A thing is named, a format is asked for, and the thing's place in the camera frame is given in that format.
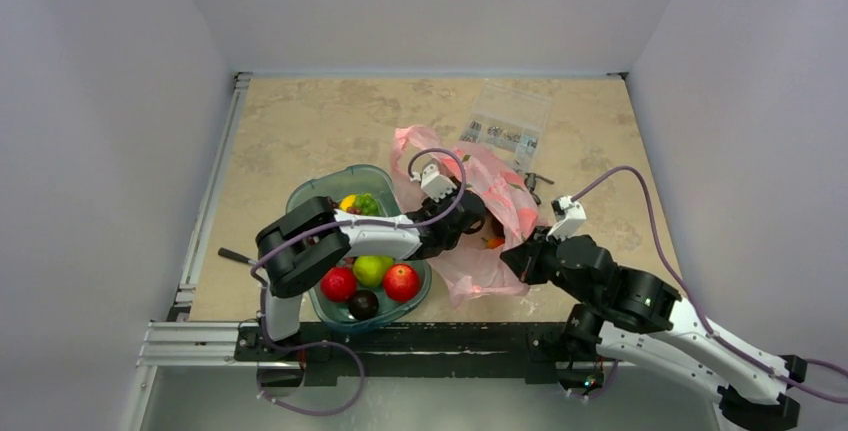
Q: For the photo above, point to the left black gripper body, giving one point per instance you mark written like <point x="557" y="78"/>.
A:
<point x="451" y="242"/>

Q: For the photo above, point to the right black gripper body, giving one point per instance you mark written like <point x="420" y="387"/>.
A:
<point x="525" y="258"/>

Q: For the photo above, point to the pink plastic bag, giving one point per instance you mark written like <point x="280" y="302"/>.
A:
<point x="470" y="271"/>

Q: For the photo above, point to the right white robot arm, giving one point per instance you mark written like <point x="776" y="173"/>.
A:
<point x="634" y="316"/>

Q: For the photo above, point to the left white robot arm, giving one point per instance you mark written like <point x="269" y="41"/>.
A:
<point x="297" y="251"/>

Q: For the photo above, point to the green fake pear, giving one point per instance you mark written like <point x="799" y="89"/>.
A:
<point x="370" y="270"/>

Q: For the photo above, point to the yellow fake banana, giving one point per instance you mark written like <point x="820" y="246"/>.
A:
<point x="347" y="202"/>

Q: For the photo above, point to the metal pump nozzle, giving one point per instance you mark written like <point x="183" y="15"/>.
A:
<point x="531" y="181"/>

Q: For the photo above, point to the red apple right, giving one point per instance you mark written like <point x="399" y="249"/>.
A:
<point x="401" y="283"/>

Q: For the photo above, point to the red apple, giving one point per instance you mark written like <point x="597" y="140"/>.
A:
<point x="339" y="284"/>
<point x="401" y="283"/>

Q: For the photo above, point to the green grape bunch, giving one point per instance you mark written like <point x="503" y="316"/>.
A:
<point x="365" y="204"/>

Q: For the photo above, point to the clear screw organizer box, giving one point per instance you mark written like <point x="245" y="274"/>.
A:
<point x="508" y="122"/>

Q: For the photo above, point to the dark plum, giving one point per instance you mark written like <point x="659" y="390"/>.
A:
<point x="363" y="305"/>

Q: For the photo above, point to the teal plastic container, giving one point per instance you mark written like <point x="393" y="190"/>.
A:
<point x="358" y="179"/>

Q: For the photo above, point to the red apple left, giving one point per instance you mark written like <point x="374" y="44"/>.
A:
<point x="339" y="284"/>

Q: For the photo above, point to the small hammer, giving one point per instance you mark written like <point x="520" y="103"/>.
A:
<point x="235" y="256"/>

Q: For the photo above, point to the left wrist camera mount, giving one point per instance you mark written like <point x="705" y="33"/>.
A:
<point x="435" y="185"/>

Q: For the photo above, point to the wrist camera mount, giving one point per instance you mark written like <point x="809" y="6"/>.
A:
<point x="435" y="185"/>
<point x="570" y="216"/>

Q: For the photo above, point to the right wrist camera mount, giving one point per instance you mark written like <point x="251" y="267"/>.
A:
<point x="570" y="216"/>

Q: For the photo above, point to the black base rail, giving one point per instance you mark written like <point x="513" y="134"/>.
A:
<point x="536" y="353"/>

